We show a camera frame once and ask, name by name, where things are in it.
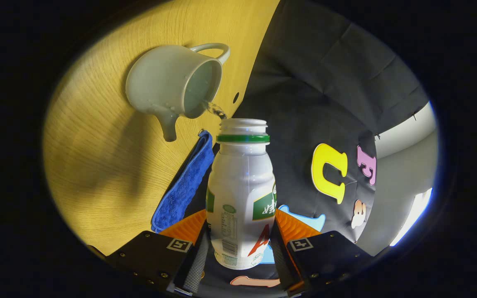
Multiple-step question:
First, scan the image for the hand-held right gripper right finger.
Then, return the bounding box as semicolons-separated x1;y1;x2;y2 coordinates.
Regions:
269;208;374;297

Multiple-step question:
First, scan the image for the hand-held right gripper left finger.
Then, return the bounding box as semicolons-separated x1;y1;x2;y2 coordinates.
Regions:
105;209;211;297

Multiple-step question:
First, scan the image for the white water bottle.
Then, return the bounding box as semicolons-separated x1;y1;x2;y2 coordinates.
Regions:
205;118;277;270

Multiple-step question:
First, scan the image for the white spouted teacup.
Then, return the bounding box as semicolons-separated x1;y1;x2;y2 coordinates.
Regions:
125;43;231;142

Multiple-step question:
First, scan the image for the blue towel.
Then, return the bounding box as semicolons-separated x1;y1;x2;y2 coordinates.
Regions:
152;130;215;233

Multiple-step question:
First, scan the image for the black backdrop cloth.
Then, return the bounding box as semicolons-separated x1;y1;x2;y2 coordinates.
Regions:
183;0;429;297

